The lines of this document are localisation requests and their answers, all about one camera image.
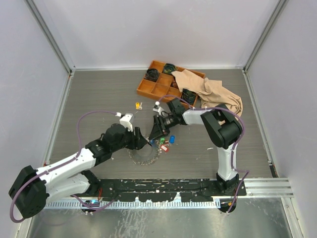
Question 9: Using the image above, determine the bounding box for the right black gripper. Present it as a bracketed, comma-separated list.
[149, 113, 177, 141]

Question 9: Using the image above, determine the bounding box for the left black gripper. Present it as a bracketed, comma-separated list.
[111, 125, 147, 152]

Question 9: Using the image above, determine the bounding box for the metal disc keyring holder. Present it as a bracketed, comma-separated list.
[128, 145, 161, 166]

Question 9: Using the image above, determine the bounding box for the red tag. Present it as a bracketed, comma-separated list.
[160, 145, 169, 152]

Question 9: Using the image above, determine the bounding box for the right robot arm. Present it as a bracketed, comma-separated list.
[149, 98, 243, 195]

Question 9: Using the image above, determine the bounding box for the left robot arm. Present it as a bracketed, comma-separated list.
[8, 123, 149, 223]

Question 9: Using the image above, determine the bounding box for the blue tagged key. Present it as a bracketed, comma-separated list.
[165, 135, 175, 144]

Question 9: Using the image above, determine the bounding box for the yellow tagged key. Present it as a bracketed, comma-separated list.
[135, 102, 142, 110]

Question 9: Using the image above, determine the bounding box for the wooden compartment tray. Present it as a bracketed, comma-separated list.
[137, 60, 198, 107]

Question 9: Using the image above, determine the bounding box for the dark band coil right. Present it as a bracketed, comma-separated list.
[181, 89, 197, 105]

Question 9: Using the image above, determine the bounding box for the dark band coil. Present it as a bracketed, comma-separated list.
[162, 63, 177, 75]
[144, 68, 160, 82]
[181, 89, 197, 105]

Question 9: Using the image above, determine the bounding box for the dark band coil left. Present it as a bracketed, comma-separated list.
[144, 68, 160, 82]

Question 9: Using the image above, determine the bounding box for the dark band coil top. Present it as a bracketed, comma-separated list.
[162, 63, 177, 75]

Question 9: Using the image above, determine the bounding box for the beige cloth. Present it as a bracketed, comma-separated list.
[172, 69, 243, 116]

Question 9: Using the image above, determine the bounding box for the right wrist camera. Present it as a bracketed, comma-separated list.
[153, 101, 164, 116]

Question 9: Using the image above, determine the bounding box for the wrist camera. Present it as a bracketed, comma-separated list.
[119, 113, 134, 132]
[153, 101, 164, 116]

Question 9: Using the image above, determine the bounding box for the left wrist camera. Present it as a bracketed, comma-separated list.
[119, 113, 134, 132]

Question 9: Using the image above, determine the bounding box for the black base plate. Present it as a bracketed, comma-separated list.
[76, 178, 235, 202]

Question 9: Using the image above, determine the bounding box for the grey cable duct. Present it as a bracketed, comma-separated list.
[45, 199, 220, 209]

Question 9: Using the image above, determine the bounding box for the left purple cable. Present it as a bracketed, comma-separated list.
[11, 111, 122, 223]

